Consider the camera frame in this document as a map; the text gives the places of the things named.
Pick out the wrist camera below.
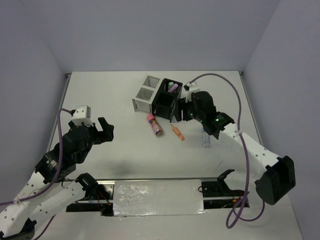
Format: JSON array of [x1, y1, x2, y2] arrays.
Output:
[[68, 105, 94, 128], [183, 81, 201, 103]]

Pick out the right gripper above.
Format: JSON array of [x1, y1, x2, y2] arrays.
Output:
[[172, 96, 205, 123]]

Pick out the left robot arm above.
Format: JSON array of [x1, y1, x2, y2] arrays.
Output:
[[0, 117, 114, 240]]

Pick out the purple highlighter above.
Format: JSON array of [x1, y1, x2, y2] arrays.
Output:
[[168, 83, 179, 93]]

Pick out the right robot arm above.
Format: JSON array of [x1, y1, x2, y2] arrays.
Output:
[[175, 91, 296, 205]]

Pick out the silver foil sheet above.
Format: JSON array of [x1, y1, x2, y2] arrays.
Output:
[[113, 179, 206, 217]]

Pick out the clear blue-capped spray bottle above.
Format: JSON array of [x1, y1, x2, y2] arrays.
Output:
[[203, 132, 211, 148]]

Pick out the pink-capped marker tube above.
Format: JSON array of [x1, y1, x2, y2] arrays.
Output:
[[146, 113, 163, 137]]

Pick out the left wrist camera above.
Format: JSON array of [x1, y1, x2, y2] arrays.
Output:
[[68, 105, 94, 128]]

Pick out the white slatted pen holder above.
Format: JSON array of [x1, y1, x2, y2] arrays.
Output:
[[132, 75, 162, 114]]

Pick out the orange highlighter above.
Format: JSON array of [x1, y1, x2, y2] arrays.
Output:
[[170, 124, 185, 141]]

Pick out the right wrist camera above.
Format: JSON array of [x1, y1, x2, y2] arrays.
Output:
[[183, 81, 201, 103]]

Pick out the black slatted pen holder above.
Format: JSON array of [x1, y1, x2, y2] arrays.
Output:
[[152, 78, 183, 121]]

